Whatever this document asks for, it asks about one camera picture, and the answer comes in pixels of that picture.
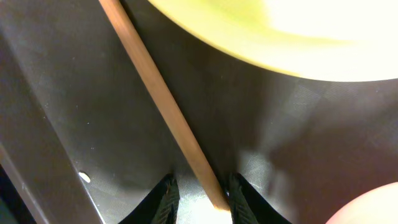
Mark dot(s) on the yellow-green plate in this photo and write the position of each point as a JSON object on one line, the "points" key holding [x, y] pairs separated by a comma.
{"points": [[330, 40]]}

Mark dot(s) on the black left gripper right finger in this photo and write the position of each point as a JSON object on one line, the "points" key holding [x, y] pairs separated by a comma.
{"points": [[248, 206]]}

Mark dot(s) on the dark brown serving tray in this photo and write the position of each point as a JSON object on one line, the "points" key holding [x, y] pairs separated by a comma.
{"points": [[85, 143]]}

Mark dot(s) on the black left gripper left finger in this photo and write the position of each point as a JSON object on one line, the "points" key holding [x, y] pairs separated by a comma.
{"points": [[160, 206]]}

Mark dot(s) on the white bowl with food residue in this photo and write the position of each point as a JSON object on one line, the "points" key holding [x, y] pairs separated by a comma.
{"points": [[378, 206]]}

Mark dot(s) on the wooden chopstick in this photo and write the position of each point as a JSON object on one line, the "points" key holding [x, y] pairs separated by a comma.
{"points": [[165, 102]]}

